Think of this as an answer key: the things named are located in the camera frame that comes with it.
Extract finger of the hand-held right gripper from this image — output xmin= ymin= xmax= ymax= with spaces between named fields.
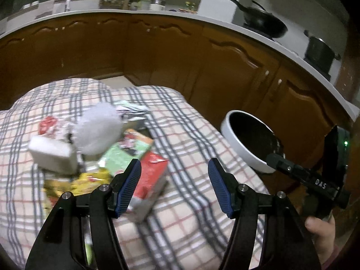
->
xmin=266 ymin=152 xmax=313 ymax=185

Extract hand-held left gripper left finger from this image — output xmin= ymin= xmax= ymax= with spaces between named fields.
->
xmin=25 ymin=158 xmax=142 ymax=270

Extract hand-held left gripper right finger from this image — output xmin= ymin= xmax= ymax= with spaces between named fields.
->
xmin=207 ymin=157 xmax=322 ymax=270

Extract red carton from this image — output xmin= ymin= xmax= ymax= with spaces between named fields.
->
xmin=126 ymin=150 xmax=169 ymax=223

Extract green snack packet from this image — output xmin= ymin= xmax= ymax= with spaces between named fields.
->
xmin=98 ymin=129 xmax=154 ymax=175

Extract yellow snack packet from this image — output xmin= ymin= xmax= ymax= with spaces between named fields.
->
xmin=42 ymin=171 xmax=113 ymax=211

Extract white bin with black liner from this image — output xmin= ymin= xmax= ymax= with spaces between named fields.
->
xmin=221 ymin=110 xmax=286 ymax=174

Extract white tissue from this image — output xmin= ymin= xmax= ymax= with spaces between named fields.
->
xmin=74 ymin=103 xmax=124 ymax=156

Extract silver wrapper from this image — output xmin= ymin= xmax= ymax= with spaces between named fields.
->
xmin=115 ymin=101 xmax=149 ymax=131

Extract white foam box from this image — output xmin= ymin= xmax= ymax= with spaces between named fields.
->
xmin=29 ymin=135 xmax=78 ymax=175

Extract red and white wrapper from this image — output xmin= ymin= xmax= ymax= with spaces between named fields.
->
xmin=38 ymin=115 xmax=75 ymax=141

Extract person's right hand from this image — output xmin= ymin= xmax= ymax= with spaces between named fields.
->
xmin=305 ymin=215 xmax=338 ymax=265

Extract plaid blanket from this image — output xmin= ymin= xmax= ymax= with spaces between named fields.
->
xmin=0 ymin=78 xmax=270 ymax=270

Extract black induction cooker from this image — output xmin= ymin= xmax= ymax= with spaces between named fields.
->
xmin=303 ymin=58 xmax=332 ymax=81

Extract black stock pot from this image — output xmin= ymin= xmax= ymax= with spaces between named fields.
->
xmin=304 ymin=30 xmax=341 ymax=72

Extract gas stove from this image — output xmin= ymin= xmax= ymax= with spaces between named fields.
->
xmin=243 ymin=22 xmax=282 ymax=41

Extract brown wooden base cabinets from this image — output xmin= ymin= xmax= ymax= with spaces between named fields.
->
xmin=0 ymin=13 xmax=352 ymax=203

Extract black wok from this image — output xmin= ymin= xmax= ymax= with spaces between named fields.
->
xmin=220 ymin=0 xmax=288 ymax=38

